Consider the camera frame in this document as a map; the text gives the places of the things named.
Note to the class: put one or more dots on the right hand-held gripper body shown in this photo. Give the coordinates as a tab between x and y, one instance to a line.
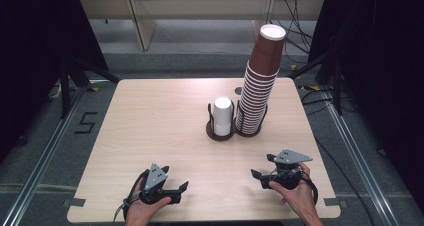
288	177

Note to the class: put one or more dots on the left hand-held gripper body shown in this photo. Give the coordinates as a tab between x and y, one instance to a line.
151	179

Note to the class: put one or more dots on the black double cup holder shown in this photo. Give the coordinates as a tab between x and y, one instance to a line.
218	137

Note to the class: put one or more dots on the stack of white paper cups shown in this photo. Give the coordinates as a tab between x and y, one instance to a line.
222	116

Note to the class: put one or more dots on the stack of brown paper cups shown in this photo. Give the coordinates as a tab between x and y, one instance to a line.
263	62

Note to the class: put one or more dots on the person's right hand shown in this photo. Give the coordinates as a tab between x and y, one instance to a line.
301	197

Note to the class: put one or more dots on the person's left hand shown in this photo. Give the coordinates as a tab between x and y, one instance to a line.
141	214

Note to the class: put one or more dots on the black tape strip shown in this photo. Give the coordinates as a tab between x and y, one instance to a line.
75	202
336	202

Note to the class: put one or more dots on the round table hole cover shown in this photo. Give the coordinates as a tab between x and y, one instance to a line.
238	90

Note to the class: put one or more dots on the yellow floor tape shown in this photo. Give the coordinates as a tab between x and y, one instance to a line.
313	87

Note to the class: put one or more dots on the black tripod stand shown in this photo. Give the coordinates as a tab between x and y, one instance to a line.
65	86

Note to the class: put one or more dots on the beige cabinet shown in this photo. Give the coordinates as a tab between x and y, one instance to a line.
200	6

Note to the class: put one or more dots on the aluminium floor rail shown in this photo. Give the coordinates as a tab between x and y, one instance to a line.
36	172
363	172

